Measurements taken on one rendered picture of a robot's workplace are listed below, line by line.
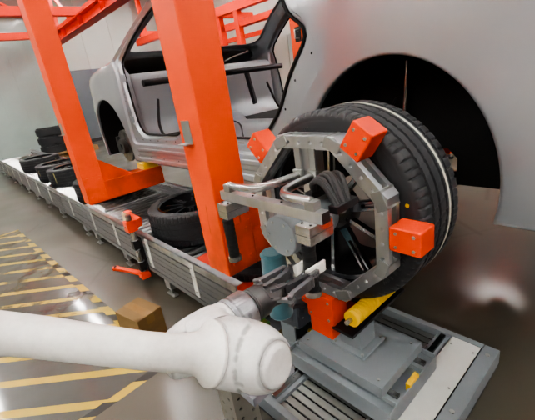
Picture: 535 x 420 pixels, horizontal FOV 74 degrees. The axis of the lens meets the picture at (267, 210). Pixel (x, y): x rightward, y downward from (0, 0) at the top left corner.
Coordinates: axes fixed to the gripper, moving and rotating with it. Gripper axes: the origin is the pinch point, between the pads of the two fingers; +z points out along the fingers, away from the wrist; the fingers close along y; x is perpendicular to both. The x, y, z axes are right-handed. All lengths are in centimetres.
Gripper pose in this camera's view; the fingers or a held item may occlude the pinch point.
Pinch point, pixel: (309, 267)
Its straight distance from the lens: 93.0
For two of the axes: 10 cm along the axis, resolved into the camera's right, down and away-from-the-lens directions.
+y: 6.7, 1.7, -7.2
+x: -1.4, -9.3, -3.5
